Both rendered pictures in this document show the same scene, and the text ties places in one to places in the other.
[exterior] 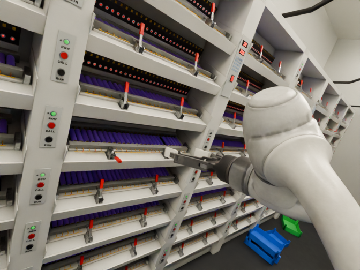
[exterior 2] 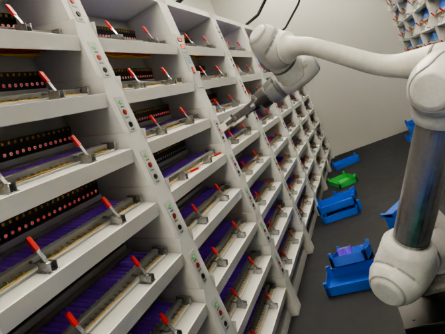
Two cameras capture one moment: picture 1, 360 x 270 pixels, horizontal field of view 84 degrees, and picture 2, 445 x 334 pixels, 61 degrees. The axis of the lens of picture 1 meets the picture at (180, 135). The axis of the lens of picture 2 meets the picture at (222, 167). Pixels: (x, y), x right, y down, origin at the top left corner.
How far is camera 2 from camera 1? 0.95 m
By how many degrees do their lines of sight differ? 22
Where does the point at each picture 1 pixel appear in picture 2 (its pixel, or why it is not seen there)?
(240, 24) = (165, 28)
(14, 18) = (97, 104)
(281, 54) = (194, 32)
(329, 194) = (302, 40)
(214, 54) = (163, 65)
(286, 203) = (300, 73)
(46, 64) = (122, 123)
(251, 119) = (259, 46)
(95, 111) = (157, 144)
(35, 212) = (185, 242)
